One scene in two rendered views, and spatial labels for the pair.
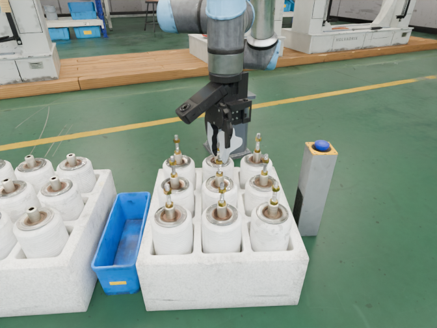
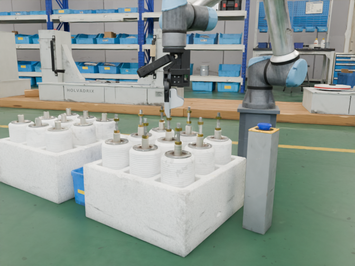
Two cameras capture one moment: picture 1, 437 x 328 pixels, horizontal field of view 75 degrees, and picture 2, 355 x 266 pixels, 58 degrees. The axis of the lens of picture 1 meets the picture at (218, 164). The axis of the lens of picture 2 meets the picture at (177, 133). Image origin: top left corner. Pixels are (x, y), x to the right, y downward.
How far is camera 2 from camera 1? 0.69 m
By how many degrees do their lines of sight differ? 39
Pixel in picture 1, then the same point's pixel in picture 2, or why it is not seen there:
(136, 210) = not seen: hidden behind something
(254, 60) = (274, 75)
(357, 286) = not seen: outside the picture
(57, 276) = (50, 164)
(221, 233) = (133, 155)
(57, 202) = (76, 130)
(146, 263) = (88, 165)
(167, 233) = (105, 146)
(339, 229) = (296, 240)
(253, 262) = (146, 184)
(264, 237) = (162, 169)
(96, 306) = (65, 204)
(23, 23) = not seen: hidden behind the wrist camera
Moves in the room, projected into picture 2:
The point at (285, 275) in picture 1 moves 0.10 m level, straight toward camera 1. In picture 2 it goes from (169, 209) to (134, 219)
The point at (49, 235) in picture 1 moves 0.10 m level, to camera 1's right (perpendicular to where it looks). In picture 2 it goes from (57, 138) to (74, 142)
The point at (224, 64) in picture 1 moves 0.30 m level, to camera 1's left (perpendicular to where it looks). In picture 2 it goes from (165, 38) to (99, 41)
